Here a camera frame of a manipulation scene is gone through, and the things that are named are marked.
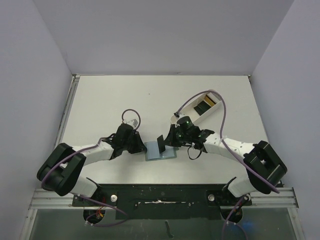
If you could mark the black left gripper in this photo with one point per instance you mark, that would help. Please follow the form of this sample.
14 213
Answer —
139 146

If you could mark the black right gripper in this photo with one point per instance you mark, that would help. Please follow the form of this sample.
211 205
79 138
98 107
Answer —
170 137

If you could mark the green card holder wallet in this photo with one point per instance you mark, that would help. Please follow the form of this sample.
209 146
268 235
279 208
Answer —
153 152

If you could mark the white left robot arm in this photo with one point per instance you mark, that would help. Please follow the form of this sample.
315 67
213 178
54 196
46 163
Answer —
61 172

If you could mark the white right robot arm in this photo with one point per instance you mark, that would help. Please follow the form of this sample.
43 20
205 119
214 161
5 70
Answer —
264 168

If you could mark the fallen black card in tray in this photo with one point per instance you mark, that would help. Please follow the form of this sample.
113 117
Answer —
201 108

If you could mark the card stack in tray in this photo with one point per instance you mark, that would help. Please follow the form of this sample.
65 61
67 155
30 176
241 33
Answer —
211 99

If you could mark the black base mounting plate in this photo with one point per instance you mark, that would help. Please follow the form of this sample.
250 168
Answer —
165 201

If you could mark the white oblong tray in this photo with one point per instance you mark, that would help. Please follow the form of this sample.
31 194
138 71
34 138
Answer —
188 106

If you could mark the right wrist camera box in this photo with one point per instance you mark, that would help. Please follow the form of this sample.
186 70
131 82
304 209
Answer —
179 115

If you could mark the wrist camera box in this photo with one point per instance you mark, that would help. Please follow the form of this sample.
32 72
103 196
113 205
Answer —
179 115
133 123

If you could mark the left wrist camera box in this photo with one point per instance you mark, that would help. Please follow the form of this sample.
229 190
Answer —
133 123

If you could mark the aluminium frame rail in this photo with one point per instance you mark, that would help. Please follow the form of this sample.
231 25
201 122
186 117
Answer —
94 108

